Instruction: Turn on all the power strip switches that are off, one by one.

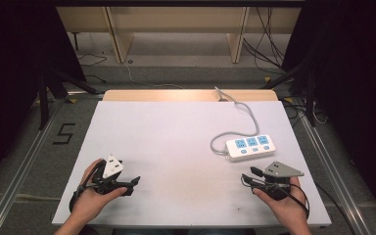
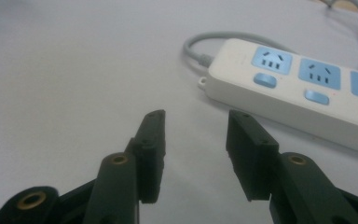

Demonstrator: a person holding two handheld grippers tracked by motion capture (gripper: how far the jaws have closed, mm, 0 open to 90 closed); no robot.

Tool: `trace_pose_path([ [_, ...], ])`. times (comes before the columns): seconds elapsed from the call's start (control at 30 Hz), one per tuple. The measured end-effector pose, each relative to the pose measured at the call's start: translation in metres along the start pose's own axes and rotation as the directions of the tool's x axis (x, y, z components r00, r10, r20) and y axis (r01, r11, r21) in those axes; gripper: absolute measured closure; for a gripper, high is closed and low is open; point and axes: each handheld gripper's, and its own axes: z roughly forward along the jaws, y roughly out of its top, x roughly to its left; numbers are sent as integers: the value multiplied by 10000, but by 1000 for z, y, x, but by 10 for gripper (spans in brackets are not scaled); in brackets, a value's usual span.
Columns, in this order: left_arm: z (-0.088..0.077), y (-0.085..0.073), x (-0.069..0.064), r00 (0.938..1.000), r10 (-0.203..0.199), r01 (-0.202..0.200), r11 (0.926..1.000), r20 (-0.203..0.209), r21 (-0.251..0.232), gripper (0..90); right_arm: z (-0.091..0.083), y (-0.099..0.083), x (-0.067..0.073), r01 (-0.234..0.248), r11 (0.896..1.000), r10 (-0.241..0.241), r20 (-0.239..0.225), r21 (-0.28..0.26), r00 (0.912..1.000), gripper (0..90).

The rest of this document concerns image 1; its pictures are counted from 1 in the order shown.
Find bundle of black floor cables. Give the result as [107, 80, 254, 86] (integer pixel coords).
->
[242, 6, 288, 72]

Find white floor cable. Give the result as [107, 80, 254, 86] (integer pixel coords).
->
[122, 61, 184, 90]

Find person's right hand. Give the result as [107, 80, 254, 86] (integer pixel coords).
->
[252, 176, 309, 227]

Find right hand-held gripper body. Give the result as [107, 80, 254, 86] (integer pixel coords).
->
[254, 161, 306, 202]

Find black metal stand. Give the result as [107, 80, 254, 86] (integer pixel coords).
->
[261, 60, 318, 127]
[37, 67, 100, 131]

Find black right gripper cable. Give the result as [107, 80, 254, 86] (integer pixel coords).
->
[254, 181, 356, 235]

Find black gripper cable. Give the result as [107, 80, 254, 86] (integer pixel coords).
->
[69, 160, 106, 213]
[254, 181, 356, 235]

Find white table board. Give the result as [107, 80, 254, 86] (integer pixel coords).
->
[51, 100, 333, 228]

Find light wooden desk frame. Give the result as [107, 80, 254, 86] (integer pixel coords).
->
[56, 6, 302, 65]

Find grey power strip cable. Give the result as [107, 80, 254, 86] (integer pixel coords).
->
[209, 85, 260, 157]

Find aluminium floor rail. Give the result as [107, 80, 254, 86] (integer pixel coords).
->
[295, 112, 375, 235]
[0, 92, 106, 235]

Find white power strip blue sockets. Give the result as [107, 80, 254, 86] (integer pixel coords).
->
[224, 133, 277, 163]

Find dark curtain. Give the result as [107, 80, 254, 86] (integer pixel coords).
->
[0, 0, 87, 194]
[281, 0, 376, 226]

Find person's left hand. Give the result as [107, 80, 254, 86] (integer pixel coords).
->
[72, 158, 128, 221]

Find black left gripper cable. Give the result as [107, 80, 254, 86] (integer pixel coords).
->
[69, 160, 106, 213]

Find thin black floor cable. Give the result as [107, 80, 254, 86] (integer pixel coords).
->
[75, 52, 108, 84]

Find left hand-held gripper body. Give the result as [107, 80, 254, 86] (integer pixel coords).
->
[92, 154, 127, 196]

